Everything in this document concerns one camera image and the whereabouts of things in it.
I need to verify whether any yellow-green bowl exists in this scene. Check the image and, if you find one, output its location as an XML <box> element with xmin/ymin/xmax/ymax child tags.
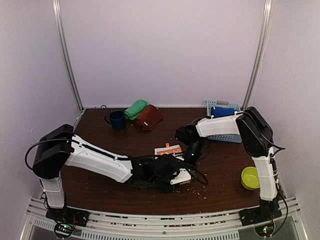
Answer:
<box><xmin>241</xmin><ymin>166</ymin><xmax>260</xmax><ymax>191</ymax></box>

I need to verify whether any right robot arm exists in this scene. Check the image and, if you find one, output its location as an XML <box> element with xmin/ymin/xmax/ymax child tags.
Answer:
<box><xmin>175</xmin><ymin>106</ymin><xmax>284</xmax><ymax>221</ymax></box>

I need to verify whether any blue towel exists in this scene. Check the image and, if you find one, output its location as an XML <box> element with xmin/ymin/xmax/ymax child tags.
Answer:
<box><xmin>210</xmin><ymin>106</ymin><xmax>236</xmax><ymax>118</ymax></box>

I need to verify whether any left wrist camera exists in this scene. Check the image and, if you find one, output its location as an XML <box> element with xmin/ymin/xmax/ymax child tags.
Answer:
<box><xmin>170</xmin><ymin>168</ymin><xmax>192</xmax><ymax>185</ymax></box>

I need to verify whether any brown rolled towel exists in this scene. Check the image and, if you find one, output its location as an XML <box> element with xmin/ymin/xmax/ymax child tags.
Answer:
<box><xmin>134</xmin><ymin>104</ymin><xmax>163</xmax><ymax>131</ymax></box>

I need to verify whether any front aluminium rail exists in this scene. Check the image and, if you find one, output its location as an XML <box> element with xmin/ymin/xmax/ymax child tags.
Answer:
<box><xmin>18</xmin><ymin>197</ymin><xmax>310</xmax><ymax>240</ymax></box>

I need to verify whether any right aluminium frame post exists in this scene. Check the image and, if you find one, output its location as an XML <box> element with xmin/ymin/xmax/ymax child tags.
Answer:
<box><xmin>242</xmin><ymin>0</ymin><xmax>274</xmax><ymax>110</ymax></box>

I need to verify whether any aluminium frame post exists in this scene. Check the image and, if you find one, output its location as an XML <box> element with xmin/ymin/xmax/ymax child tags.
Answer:
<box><xmin>51</xmin><ymin>0</ymin><xmax>85</xmax><ymax>112</ymax></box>
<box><xmin>242</xmin><ymin>0</ymin><xmax>274</xmax><ymax>110</ymax></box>

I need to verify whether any light blue plastic basket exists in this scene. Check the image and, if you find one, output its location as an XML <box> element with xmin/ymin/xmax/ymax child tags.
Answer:
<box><xmin>206</xmin><ymin>100</ymin><xmax>242</xmax><ymax>144</ymax></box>

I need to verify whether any left aluminium frame post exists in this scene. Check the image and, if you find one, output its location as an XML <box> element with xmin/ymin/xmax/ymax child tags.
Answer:
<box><xmin>51</xmin><ymin>0</ymin><xmax>85</xmax><ymax>112</ymax></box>

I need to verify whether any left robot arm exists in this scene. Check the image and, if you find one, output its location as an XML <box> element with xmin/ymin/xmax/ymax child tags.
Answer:
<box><xmin>25</xmin><ymin>124</ymin><xmax>204</xmax><ymax>222</ymax></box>

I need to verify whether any green rolled towel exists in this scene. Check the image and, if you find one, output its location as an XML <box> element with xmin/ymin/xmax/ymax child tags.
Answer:
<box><xmin>124</xmin><ymin>99</ymin><xmax>148</xmax><ymax>121</ymax></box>

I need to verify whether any orange patterned towel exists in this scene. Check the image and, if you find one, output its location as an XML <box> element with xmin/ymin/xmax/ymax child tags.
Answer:
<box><xmin>154</xmin><ymin>143</ymin><xmax>191</xmax><ymax>184</ymax></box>

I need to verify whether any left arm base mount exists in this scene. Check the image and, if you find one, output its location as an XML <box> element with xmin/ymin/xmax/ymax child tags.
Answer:
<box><xmin>45</xmin><ymin>207</ymin><xmax>89</xmax><ymax>239</ymax></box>

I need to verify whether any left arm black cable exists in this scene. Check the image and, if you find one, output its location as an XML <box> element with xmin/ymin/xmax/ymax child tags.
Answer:
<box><xmin>24</xmin><ymin>139</ymin><xmax>131</xmax><ymax>173</ymax></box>

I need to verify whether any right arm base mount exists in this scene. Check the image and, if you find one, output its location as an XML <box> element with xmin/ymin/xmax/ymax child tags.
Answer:
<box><xmin>239</xmin><ymin>206</ymin><xmax>282</xmax><ymax>238</ymax></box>

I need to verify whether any dark blue mug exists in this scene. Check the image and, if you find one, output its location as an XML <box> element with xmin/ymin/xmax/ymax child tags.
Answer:
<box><xmin>104</xmin><ymin>110</ymin><xmax>126</xmax><ymax>131</ymax></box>

